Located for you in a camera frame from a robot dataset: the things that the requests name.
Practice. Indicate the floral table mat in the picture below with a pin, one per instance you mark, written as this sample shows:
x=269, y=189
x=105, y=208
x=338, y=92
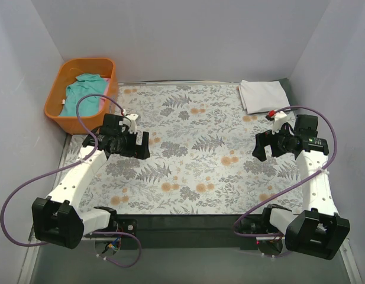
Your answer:
x=201, y=143

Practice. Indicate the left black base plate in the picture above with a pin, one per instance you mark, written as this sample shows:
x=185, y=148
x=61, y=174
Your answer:
x=127, y=225

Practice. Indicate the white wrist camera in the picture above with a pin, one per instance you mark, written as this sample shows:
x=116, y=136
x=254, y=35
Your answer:
x=131, y=121
x=278, y=119

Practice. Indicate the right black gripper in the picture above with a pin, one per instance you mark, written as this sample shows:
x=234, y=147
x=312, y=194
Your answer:
x=271, y=143

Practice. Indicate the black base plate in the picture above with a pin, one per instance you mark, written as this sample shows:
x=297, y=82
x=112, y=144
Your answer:
x=127, y=225
x=252, y=225

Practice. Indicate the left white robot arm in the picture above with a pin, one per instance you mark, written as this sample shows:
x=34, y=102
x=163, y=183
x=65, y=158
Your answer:
x=57, y=218

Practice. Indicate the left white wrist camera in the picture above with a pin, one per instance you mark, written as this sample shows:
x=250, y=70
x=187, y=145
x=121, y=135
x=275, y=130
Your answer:
x=131, y=121

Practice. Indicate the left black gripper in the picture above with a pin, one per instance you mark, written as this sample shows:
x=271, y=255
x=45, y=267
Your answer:
x=135, y=145

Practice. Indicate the aluminium frame rail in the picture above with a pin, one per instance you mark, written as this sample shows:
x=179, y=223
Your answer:
x=90, y=236

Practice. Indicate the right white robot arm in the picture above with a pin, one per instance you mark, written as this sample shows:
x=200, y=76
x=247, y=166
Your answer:
x=318, y=230

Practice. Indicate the orange plastic basket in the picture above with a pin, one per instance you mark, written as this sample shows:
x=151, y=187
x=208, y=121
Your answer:
x=67, y=74

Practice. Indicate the pink t shirt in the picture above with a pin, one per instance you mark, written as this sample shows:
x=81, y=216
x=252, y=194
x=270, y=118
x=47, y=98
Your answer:
x=103, y=88

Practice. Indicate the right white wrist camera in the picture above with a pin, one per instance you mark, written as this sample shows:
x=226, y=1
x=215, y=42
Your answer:
x=278, y=119

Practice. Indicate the folded white t shirt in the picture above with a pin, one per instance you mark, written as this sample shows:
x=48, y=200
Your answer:
x=258, y=97

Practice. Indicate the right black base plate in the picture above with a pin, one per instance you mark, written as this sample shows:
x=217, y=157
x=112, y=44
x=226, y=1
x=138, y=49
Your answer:
x=252, y=225

